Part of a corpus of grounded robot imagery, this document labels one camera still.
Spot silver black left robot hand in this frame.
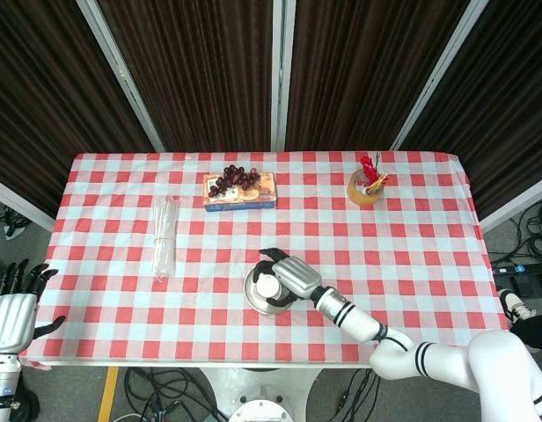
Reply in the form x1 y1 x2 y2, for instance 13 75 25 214
0 258 67 356

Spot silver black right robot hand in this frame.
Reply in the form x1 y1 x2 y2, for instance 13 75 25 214
253 247 323 309

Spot white paper cup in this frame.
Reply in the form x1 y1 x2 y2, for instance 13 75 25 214
257 275 282 301

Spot round metal plate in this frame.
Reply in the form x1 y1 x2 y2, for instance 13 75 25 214
244 262 294 316

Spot red white checkered tablecloth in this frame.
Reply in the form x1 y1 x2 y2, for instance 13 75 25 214
26 151 513 367

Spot orange blue snack box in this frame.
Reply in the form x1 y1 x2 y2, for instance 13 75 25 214
202 171 277 214

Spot amber glass with cocktail picks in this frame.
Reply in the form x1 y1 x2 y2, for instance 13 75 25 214
346 152 389 207

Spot bunch of dark red grapes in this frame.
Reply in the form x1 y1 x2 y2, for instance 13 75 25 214
208 164 261 198

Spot yellow floor tape strip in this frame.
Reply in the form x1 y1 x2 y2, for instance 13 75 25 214
97 367 121 422

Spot bundle of clear plastic straws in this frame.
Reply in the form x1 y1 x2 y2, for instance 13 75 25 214
151 195 181 282

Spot dark brown partition panel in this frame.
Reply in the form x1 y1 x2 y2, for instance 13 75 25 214
0 0 154 219
284 0 471 152
402 0 542 221
96 0 274 153

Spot white black sneaker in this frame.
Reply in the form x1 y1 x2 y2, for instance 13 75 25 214
498 288 538 325

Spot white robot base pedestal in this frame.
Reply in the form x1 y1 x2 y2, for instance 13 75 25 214
195 367 325 422

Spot black floor cables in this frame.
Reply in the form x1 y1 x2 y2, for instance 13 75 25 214
121 367 231 422

